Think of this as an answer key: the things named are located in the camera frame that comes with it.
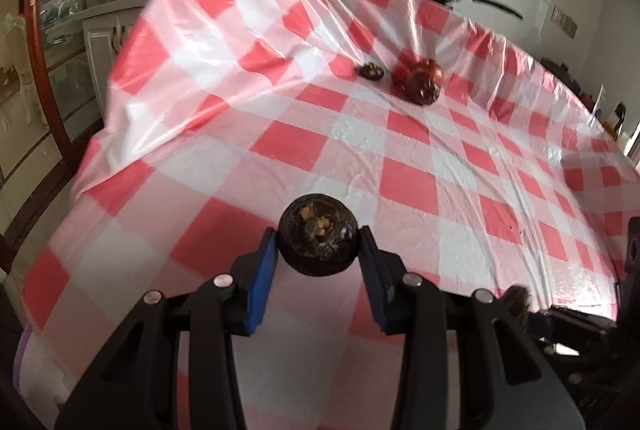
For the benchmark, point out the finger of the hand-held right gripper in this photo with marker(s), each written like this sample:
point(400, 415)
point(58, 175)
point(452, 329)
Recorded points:
point(540, 323)

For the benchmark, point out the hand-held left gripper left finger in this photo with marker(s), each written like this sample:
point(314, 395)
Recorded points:
point(260, 290)

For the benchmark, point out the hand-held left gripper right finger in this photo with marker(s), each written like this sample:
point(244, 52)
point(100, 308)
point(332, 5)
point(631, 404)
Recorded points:
point(375, 292)

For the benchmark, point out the dark purple mangosteen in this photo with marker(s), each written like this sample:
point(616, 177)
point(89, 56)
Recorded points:
point(517, 299)
point(371, 70)
point(318, 237)

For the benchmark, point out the white carton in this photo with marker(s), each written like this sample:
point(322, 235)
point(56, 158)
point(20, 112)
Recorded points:
point(601, 100)

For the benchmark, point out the red white checkered tablecloth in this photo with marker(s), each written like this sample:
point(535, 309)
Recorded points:
point(350, 135)

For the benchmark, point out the white cabinet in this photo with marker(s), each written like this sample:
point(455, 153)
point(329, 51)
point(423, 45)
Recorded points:
point(102, 33)

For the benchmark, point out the wooden glass door cabinet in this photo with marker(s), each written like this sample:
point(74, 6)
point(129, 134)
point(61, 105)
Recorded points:
point(60, 35)

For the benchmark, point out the white wall switch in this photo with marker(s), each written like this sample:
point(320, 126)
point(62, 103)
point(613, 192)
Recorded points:
point(565, 20)

